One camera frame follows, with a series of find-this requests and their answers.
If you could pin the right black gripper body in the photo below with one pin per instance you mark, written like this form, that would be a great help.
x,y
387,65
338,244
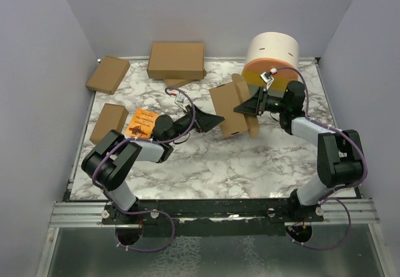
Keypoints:
x,y
271,104

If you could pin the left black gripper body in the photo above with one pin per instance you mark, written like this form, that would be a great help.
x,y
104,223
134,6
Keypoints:
x,y
185,122

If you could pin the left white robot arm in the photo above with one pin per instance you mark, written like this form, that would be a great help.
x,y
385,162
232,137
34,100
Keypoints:
x,y
110,161

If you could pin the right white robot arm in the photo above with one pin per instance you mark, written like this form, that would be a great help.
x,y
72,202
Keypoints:
x,y
340,160

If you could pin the small cardboard box under stack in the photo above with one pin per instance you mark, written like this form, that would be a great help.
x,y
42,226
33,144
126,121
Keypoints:
x,y
176,83

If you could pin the large folded cardboard box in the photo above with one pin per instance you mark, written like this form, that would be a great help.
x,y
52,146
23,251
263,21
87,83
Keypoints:
x,y
169,60

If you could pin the folded cardboard box front left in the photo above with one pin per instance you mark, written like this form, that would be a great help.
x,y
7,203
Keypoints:
x,y
112,117

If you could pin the folded cardboard box back left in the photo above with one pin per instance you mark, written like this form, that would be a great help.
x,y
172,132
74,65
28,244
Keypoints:
x,y
108,75

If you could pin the round pastel drawer cabinet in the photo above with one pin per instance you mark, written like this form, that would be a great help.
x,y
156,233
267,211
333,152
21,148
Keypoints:
x,y
272,50

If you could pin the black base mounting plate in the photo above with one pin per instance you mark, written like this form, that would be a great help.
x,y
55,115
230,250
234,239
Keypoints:
x,y
208,217

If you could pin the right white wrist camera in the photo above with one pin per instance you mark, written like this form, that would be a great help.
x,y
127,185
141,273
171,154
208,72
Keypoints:
x,y
267,78

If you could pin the aluminium rail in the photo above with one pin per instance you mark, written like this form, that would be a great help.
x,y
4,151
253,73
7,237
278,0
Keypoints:
x,y
77,215

